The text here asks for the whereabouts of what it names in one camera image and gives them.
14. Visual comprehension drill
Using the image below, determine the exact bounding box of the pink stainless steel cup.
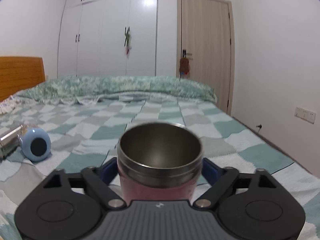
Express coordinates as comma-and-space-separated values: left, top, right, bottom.
117, 122, 203, 203

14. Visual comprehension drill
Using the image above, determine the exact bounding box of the light blue cartoon cup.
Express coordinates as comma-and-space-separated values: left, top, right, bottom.
18, 127, 51, 163

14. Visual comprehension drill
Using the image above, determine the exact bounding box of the checkered teal grey blanket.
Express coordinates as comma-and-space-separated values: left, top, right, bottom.
0, 96, 320, 240

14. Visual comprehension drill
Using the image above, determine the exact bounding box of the green floral quilt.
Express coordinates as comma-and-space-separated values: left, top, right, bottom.
13, 76, 217, 105

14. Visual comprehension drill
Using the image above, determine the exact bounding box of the silver steel thermos bottle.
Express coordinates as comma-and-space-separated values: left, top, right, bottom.
1, 125, 24, 160

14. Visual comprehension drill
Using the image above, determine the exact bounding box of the brown plush toy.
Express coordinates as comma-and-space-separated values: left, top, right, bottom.
179, 57, 190, 76

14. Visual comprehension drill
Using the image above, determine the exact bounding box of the green hanging toy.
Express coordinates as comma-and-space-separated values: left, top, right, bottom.
124, 27, 131, 57

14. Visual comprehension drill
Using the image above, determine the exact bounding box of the orange wooden headboard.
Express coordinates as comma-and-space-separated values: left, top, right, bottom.
0, 56, 46, 101

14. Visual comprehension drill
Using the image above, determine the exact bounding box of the beige wooden door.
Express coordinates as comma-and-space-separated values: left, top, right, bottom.
176, 0, 235, 114

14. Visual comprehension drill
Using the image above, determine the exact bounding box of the white wardrobe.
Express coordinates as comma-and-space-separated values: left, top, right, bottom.
57, 0, 158, 77

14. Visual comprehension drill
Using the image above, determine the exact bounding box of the white wall socket panel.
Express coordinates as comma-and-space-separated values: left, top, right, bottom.
295, 107, 316, 124

